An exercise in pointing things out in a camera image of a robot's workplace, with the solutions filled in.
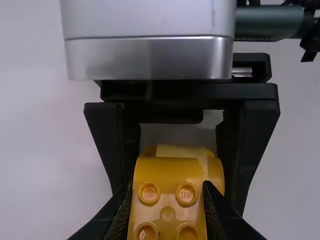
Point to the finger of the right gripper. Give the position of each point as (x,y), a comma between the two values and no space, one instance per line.
(250,140)

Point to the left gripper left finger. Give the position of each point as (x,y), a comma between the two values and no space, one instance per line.
(117,220)

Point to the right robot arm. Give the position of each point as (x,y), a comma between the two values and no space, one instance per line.
(270,22)

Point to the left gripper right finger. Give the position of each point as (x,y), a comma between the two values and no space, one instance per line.
(217,220)

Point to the yellow toy car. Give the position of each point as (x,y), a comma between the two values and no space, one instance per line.
(170,180)

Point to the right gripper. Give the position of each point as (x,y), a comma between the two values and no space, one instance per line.
(175,95)

